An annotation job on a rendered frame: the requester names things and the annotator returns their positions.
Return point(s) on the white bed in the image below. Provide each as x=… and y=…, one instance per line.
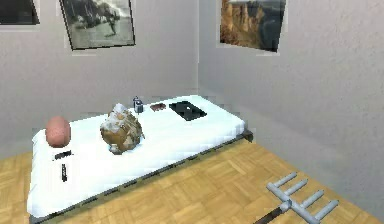
x=173, y=146

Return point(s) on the black laptop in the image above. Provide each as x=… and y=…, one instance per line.
x=187, y=110

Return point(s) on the dark framed picture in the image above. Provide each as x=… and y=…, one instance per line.
x=16, y=11

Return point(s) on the brown and white lumpy object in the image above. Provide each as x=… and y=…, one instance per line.
x=121, y=131

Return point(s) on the grey pronged rack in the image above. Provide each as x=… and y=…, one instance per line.
x=300, y=201

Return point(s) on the small grey alarm clock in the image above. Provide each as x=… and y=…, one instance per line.
x=138, y=106

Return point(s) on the black remote control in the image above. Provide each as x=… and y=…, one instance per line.
x=64, y=172
x=62, y=155

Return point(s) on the orange cliff framed picture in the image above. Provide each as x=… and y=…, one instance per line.
x=250, y=23

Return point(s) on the black and white framed picture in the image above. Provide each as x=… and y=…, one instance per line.
x=100, y=23

